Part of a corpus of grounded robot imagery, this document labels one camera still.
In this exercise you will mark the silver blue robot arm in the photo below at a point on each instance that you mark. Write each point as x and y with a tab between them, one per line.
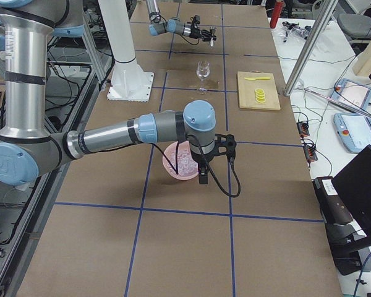
27	149
159	25

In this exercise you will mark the clear ice cube pile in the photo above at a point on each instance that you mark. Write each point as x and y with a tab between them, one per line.
187	167

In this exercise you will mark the black laptop monitor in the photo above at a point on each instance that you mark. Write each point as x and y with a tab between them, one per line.
353	185

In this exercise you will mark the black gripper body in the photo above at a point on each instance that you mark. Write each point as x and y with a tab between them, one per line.
197	31
202	159

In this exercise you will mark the steel double jigger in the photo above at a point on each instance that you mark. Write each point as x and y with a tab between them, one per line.
210	35

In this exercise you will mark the far blue teach pendant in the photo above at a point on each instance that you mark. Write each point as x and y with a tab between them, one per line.
352	93

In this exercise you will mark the black box device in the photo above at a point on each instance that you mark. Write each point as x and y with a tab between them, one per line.
332	207

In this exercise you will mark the clear wine glass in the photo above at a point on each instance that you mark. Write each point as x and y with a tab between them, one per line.
203	71

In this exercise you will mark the yellow plastic knife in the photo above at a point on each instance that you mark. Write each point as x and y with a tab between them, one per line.
257	78

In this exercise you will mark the grey office chair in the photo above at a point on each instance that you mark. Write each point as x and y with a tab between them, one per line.
357	27

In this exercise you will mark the lemon slice rightmost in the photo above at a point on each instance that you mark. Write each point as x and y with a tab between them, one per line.
259	91

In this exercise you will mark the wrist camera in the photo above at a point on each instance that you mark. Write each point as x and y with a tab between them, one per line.
195	21

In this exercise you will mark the bamboo cutting board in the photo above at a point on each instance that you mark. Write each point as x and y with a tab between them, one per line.
246	91

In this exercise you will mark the pink plastic bowl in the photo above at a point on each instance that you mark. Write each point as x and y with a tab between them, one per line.
173	145

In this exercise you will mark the aluminium frame post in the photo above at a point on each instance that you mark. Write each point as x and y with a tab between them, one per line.
318	27

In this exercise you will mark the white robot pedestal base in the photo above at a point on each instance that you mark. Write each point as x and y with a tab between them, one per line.
129	82

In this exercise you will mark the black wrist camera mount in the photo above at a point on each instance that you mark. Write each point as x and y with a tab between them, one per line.
223	145

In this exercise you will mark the near blue teach pendant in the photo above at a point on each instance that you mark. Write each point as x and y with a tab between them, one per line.
353	130

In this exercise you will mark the blue teach pendant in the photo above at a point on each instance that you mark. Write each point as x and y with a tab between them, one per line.
352	93
353	130

